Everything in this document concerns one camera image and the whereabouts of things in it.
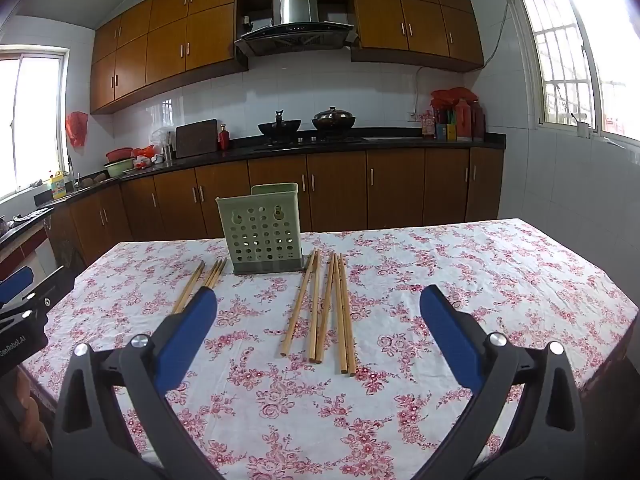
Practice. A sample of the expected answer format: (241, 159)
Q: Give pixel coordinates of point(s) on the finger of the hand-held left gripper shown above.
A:
(15, 282)
(50, 287)

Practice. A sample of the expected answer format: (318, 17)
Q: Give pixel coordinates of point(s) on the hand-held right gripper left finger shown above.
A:
(192, 330)

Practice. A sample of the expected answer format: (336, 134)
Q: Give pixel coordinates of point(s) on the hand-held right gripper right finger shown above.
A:
(445, 330)

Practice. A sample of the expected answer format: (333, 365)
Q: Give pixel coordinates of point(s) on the green perforated chopstick holder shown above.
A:
(260, 230)

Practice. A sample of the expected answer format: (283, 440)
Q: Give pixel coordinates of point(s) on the person's left hand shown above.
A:
(32, 420)

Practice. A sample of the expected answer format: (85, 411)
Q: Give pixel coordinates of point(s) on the red floral tablecloth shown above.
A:
(400, 270)

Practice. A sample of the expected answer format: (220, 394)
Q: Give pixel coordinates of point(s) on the yellow detergent bottle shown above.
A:
(58, 187)

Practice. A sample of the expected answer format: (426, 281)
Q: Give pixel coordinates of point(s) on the sink faucet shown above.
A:
(73, 172)

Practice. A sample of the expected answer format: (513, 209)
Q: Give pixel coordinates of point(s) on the green basin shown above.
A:
(120, 167)

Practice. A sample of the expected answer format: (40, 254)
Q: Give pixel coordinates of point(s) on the red basin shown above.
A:
(119, 154)

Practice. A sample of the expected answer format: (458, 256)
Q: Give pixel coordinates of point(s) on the red plastic bag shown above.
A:
(452, 96)
(76, 127)

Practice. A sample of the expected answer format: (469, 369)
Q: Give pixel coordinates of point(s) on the sliding window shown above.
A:
(30, 120)

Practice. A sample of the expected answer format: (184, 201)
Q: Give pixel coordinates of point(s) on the brown base cabinets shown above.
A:
(340, 190)

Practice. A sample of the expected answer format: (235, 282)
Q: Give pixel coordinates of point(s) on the white plastic bag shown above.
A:
(161, 137)

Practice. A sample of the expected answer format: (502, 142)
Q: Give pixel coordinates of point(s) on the dark wooden cutting board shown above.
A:
(196, 139)

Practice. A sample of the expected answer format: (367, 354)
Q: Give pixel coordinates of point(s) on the yellow box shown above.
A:
(451, 132)

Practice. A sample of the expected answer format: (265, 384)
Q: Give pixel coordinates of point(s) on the blue box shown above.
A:
(440, 131)

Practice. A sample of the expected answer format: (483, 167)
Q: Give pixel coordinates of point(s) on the red label bottle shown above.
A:
(428, 126)

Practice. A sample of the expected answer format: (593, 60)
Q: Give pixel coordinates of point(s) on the tall red bottle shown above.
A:
(463, 122)

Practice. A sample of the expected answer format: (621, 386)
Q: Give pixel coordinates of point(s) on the dark sauce bottle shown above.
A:
(478, 122)

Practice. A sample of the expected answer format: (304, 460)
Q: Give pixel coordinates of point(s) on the black wok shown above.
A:
(279, 127)

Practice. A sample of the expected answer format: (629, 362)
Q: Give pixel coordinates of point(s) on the gas stove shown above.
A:
(310, 140)

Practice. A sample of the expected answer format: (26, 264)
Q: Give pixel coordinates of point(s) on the dark pot with lid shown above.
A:
(333, 120)

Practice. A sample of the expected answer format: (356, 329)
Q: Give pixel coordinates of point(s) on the white cup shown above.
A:
(582, 127)

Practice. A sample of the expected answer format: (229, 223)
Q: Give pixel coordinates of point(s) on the barred window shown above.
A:
(565, 45)

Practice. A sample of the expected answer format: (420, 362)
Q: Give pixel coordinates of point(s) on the steel range hood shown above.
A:
(295, 10)

